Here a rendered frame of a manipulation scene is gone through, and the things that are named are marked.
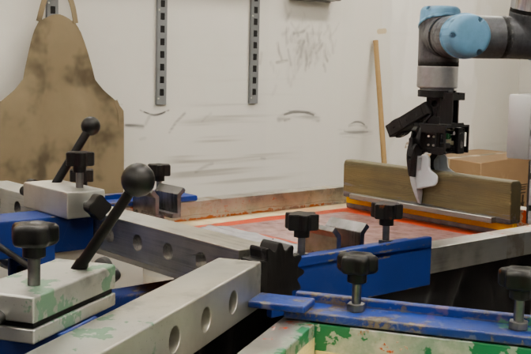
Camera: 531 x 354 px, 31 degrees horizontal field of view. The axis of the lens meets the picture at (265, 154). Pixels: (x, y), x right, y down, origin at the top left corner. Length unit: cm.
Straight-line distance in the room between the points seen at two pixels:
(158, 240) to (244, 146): 292
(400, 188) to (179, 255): 77
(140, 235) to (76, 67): 237
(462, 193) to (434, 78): 21
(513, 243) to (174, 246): 60
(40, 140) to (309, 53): 141
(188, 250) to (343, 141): 339
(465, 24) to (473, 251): 40
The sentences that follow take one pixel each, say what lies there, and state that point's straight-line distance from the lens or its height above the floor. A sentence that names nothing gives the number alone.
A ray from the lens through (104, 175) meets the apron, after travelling 365.
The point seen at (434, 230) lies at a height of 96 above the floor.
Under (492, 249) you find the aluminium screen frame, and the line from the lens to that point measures 150.
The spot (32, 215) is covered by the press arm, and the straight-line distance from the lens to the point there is 130.
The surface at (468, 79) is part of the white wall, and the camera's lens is 520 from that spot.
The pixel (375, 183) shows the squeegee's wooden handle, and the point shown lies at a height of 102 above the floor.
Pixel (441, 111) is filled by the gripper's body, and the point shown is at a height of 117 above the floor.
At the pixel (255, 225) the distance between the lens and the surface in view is 172.
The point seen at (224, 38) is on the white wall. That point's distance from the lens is 401.
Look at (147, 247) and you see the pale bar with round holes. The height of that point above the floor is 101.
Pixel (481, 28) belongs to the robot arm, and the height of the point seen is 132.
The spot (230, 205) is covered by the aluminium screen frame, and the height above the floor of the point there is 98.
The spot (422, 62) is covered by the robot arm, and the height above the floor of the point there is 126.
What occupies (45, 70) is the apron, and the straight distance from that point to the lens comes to 350.
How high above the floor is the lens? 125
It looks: 6 degrees down
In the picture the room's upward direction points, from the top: 1 degrees clockwise
